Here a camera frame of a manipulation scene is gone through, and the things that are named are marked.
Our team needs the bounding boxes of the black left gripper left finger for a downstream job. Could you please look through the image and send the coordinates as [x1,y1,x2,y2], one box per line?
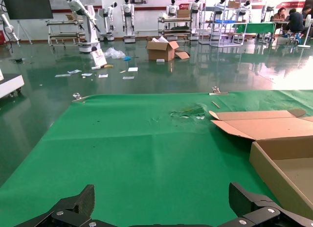
[14,184,118,227]

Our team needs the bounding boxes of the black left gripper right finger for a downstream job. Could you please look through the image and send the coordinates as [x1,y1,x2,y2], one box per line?
[217,182,313,227]

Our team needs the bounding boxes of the brown cardboard box with holes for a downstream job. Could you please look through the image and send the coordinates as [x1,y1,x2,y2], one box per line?
[209,109,313,219]

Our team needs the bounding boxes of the large open cardboard box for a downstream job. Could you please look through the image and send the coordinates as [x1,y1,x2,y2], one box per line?
[146,37,191,62]

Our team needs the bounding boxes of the green table cloth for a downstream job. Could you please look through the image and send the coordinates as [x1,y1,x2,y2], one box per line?
[0,90,313,227]

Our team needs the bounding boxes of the metal table clamp left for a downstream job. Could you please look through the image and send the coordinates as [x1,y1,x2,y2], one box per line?
[72,92,90,103]

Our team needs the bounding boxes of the metal table clamp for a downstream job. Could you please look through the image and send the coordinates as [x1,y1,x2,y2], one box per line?
[209,86,229,96]
[72,92,90,103]

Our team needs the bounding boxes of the white wheeled platform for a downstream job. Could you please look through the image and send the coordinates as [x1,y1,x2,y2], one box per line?
[0,69,25,99]

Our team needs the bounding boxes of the white pink leaning board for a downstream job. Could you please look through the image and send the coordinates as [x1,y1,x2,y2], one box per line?
[90,48,108,70]

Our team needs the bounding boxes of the clear plastic bag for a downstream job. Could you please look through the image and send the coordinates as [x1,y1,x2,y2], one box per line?
[103,47,126,60]

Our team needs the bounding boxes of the low white metal rack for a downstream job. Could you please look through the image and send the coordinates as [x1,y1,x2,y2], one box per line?
[45,18,86,47]

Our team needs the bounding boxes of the tall white shelving rack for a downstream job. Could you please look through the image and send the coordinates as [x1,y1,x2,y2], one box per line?
[198,5,246,47]

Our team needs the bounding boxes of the green covered table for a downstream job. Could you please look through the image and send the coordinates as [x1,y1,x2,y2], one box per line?
[235,22,277,43]

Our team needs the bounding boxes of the white humanoid robot on base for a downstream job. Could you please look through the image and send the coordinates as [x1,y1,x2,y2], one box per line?
[61,0,101,54]

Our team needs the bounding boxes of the white standing fan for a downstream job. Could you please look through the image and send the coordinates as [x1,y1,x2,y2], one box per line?
[296,14,313,48]

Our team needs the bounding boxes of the seated person in dark shirt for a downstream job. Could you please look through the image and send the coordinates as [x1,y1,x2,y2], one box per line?
[283,8,305,39]

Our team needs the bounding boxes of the seated person in brown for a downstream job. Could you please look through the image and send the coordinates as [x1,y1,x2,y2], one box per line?
[272,7,289,24]

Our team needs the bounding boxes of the metal cart with shelves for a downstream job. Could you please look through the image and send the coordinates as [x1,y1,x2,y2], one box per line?
[157,16,194,42]

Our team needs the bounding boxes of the white black humanoid robot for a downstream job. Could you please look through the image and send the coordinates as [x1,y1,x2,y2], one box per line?
[260,0,278,23]
[120,0,136,44]
[188,0,204,41]
[238,0,253,23]
[99,1,118,42]
[166,0,180,18]
[209,0,227,41]

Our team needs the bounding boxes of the seated person in black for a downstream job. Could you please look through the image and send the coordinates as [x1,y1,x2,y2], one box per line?
[301,4,313,37]

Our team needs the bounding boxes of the black display screen on stand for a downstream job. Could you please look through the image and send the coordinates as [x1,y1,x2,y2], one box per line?
[1,0,54,45]

